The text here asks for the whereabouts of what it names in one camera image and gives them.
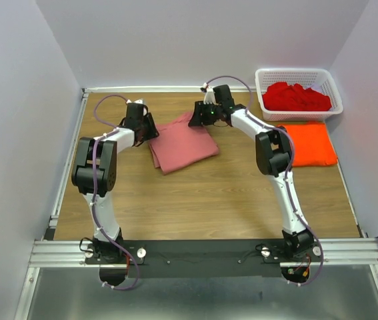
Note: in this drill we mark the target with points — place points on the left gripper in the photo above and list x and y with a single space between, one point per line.
152 131

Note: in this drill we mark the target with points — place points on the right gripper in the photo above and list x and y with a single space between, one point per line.
199 108

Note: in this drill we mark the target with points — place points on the pink t-shirt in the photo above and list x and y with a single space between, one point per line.
179 145

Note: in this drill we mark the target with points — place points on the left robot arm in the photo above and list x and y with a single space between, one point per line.
95 173

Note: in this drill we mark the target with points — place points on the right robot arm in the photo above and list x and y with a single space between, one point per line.
274 159

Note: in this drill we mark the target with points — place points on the red t-shirt in basket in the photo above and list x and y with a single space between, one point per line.
281 96

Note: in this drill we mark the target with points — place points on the folded orange t-shirt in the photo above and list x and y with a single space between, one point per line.
313 148

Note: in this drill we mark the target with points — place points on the lavender garment in basket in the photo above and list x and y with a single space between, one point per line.
316 88

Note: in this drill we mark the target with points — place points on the white plastic laundry basket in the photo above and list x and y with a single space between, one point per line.
306 77

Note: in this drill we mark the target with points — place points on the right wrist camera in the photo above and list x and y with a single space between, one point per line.
209 96

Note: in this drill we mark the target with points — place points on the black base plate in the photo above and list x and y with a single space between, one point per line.
197 258

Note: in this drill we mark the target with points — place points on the aluminium front rail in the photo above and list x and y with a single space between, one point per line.
349 251

